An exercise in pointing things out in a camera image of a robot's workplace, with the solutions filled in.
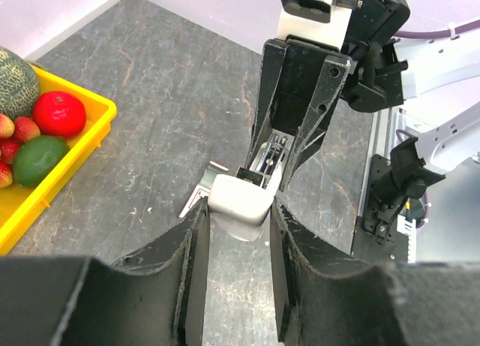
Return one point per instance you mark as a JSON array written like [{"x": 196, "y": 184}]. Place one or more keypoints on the green netted melon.
[{"x": 20, "y": 86}]

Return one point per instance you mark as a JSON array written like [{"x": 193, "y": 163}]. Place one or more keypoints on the green white stapler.
[{"x": 241, "y": 203}]

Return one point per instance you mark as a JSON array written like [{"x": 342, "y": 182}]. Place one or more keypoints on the red white staple box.
[{"x": 204, "y": 186}]

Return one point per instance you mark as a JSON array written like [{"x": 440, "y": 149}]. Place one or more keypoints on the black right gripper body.
[{"x": 301, "y": 69}]

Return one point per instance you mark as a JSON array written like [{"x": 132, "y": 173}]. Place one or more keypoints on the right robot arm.
[{"x": 384, "y": 74}]

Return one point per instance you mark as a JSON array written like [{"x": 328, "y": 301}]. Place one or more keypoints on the green lime fruit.
[{"x": 37, "y": 158}]

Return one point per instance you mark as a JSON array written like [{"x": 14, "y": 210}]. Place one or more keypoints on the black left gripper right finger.
[{"x": 323, "y": 296}]

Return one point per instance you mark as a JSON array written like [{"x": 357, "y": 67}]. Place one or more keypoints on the red strawberry cluster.
[{"x": 13, "y": 135}]

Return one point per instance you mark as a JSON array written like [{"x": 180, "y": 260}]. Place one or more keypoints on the aluminium frame rail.
[{"x": 382, "y": 140}]

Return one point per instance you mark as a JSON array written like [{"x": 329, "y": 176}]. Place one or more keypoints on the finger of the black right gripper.
[
  {"x": 273, "y": 55},
  {"x": 310, "y": 133}
]

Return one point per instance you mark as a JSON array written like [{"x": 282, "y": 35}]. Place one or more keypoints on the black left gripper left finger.
[{"x": 152, "y": 296}]

